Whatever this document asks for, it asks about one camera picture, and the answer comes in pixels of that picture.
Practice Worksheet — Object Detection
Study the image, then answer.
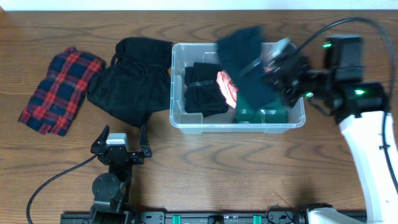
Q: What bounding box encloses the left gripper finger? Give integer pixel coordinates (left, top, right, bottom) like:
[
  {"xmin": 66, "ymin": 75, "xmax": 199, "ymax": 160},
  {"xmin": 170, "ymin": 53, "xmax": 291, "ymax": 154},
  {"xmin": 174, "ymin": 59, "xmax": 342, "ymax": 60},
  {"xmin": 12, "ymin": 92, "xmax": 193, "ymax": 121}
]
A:
[
  {"xmin": 92, "ymin": 125, "xmax": 109, "ymax": 149},
  {"xmin": 139, "ymin": 124, "xmax": 150, "ymax": 152}
]

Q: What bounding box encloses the green taped garment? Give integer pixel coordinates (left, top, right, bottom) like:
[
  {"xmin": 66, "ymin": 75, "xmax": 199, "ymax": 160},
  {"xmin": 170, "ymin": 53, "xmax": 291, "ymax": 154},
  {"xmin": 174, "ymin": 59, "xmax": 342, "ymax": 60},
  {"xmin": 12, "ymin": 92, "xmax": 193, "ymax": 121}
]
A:
[{"xmin": 234, "ymin": 93, "xmax": 289, "ymax": 124}]

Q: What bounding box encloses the red navy plaid shirt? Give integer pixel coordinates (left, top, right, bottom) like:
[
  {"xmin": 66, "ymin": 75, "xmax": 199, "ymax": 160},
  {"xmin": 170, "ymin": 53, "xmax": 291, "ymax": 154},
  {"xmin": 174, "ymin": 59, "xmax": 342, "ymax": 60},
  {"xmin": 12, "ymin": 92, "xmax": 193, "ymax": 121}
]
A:
[{"xmin": 18, "ymin": 47, "xmax": 106, "ymax": 136}]

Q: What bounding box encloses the dark navy garment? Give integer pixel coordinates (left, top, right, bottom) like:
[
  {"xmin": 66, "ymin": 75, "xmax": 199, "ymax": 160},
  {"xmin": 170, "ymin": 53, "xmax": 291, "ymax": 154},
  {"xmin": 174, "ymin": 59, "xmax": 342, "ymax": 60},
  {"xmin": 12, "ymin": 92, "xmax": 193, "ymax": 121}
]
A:
[{"xmin": 217, "ymin": 26, "xmax": 277, "ymax": 110}]

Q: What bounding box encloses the large black garment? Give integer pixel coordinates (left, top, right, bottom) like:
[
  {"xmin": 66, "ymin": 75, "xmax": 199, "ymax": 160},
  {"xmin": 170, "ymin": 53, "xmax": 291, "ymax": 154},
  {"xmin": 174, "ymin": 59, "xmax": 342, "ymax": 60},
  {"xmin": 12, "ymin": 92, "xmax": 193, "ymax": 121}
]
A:
[{"xmin": 87, "ymin": 37, "xmax": 172, "ymax": 128}]

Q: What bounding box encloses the pink printed t-shirt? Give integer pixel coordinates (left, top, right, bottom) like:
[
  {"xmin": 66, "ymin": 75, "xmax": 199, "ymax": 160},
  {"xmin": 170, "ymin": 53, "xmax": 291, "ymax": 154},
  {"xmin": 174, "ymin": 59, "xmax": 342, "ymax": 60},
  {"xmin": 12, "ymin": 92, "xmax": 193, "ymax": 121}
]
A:
[{"xmin": 216, "ymin": 67, "xmax": 274, "ymax": 109}]

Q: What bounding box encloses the black taped garment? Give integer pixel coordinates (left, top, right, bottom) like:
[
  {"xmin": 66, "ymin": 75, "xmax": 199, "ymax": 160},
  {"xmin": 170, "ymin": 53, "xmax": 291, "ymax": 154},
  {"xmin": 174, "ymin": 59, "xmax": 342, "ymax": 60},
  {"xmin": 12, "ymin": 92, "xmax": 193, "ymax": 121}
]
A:
[{"xmin": 184, "ymin": 62, "xmax": 229, "ymax": 118}]

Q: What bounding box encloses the clear plastic storage bin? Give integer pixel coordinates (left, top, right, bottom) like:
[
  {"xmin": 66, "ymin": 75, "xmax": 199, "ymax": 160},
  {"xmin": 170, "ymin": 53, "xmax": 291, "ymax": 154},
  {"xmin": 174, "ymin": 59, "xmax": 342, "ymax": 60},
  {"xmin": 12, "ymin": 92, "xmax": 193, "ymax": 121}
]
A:
[{"xmin": 169, "ymin": 43, "xmax": 306, "ymax": 134}]

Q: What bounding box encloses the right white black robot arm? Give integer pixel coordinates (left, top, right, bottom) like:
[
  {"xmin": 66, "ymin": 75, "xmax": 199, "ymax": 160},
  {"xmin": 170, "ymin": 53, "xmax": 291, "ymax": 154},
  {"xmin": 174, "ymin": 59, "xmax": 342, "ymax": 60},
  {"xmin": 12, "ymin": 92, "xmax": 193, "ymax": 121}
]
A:
[{"xmin": 264, "ymin": 34, "xmax": 397, "ymax": 223}]

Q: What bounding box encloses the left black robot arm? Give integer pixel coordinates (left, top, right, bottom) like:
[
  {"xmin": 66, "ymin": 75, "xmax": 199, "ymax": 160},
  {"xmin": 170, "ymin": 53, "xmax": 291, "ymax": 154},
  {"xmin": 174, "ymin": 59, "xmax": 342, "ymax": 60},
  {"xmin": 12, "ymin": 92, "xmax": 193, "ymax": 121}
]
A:
[{"xmin": 90, "ymin": 125, "xmax": 152, "ymax": 224}]

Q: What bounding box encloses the left black cable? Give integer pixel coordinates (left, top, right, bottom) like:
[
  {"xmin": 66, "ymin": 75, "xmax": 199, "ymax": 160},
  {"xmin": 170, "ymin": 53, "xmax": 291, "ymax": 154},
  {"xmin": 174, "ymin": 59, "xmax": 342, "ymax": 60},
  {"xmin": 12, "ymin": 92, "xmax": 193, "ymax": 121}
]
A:
[{"xmin": 26, "ymin": 152, "xmax": 100, "ymax": 224}]

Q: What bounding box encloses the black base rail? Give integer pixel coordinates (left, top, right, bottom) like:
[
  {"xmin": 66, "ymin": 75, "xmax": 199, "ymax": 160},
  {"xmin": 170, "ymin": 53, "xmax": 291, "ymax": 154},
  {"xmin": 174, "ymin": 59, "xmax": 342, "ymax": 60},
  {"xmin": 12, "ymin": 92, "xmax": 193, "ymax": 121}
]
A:
[{"xmin": 60, "ymin": 210, "xmax": 368, "ymax": 224}]

